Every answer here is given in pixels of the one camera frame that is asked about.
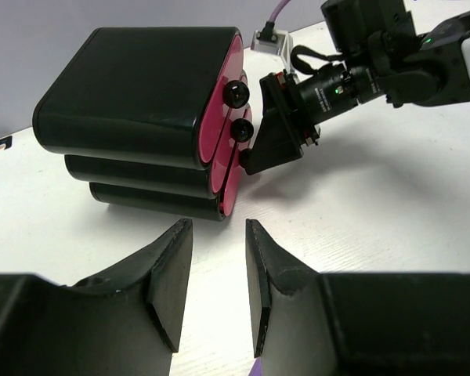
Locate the black drawer knob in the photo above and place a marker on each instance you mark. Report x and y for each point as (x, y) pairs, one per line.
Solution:
(241, 130)
(235, 94)
(244, 156)

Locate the black drawer cabinet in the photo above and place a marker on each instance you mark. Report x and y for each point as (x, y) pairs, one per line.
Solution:
(126, 112)

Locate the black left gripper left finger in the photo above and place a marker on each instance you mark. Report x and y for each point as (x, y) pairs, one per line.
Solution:
(124, 320)

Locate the black bottom drawer knob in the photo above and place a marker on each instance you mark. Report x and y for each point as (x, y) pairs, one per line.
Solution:
(244, 156)

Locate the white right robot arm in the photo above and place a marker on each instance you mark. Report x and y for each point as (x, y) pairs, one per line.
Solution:
(378, 54)

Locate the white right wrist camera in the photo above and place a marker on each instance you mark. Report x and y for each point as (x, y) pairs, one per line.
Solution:
(279, 43)

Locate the black lower drawer knob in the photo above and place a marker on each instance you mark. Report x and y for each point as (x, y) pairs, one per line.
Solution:
(241, 130)

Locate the pink bottom drawer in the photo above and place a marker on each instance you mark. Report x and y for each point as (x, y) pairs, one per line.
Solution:
(229, 194)

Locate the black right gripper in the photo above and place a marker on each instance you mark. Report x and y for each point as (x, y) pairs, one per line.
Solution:
(293, 110)

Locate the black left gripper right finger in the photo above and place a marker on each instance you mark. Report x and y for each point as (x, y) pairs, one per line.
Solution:
(304, 322)

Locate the pink top drawer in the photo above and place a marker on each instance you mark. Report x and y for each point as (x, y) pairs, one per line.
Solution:
(216, 110)

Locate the purple curved lego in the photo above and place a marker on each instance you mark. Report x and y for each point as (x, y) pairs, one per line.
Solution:
(256, 369)

